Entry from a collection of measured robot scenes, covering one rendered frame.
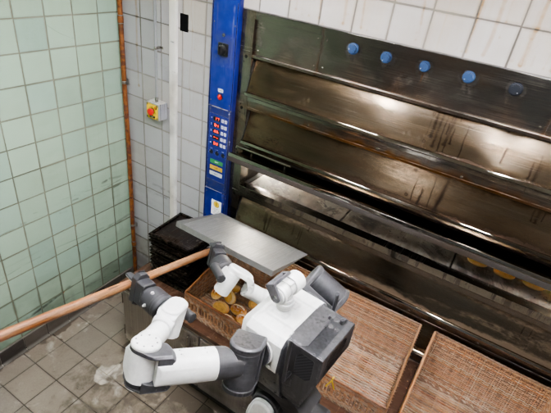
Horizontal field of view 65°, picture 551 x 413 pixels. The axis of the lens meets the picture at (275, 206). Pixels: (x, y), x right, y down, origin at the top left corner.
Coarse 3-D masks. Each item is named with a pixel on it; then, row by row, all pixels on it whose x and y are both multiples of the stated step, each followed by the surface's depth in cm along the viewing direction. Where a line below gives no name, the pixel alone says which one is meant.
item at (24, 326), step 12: (204, 252) 181; (168, 264) 164; (180, 264) 168; (156, 276) 157; (108, 288) 139; (120, 288) 142; (84, 300) 131; (96, 300) 135; (48, 312) 122; (60, 312) 124; (24, 324) 115; (36, 324) 118; (0, 336) 110; (12, 336) 113
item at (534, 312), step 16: (256, 192) 242; (288, 208) 234; (304, 208) 233; (320, 224) 227; (336, 224) 224; (368, 240) 215; (384, 240) 217; (400, 256) 210; (416, 256) 208; (432, 272) 204; (448, 272) 201; (480, 288) 194; (496, 288) 195; (512, 304) 189; (528, 304) 189; (544, 320) 185
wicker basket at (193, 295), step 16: (208, 272) 244; (256, 272) 257; (192, 288) 234; (208, 288) 252; (240, 288) 259; (192, 304) 232; (208, 304) 245; (240, 304) 249; (208, 320) 230; (224, 320) 222; (224, 336) 227
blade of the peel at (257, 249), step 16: (176, 224) 204; (192, 224) 211; (208, 224) 217; (224, 224) 222; (240, 224) 227; (208, 240) 196; (224, 240) 203; (240, 240) 208; (256, 240) 213; (272, 240) 218; (240, 256) 189; (256, 256) 196; (272, 256) 200; (288, 256) 205; (272, 272) 182
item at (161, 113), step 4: (148, 100) 250; (152, 100) 250; (148, 104) 249; (152, 104) 247; (156, 104) 246; (160, 104) 246; (164, 104) 249; (152, 108) 248; (160, 108) 247; (164, 108) 250; (156, 112) 248; (160, 112) 248; (164, 112) 251; (148, 116) 253; (152, 116) 251; (156, 116) 249; (160, 116) 250; (164, 116) 253; (160, 120) 251
